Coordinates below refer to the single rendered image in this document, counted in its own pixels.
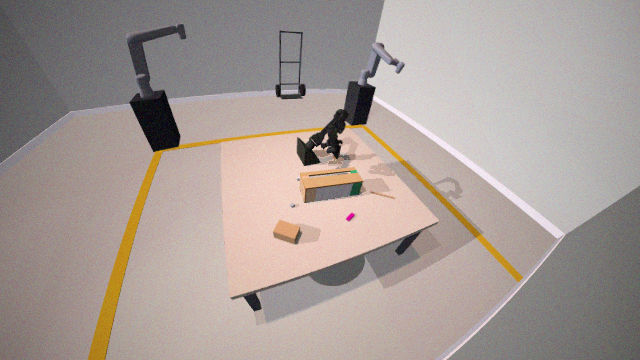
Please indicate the small orange block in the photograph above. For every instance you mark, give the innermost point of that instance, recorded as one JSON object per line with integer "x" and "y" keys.
{"x": 286, "y": 231}

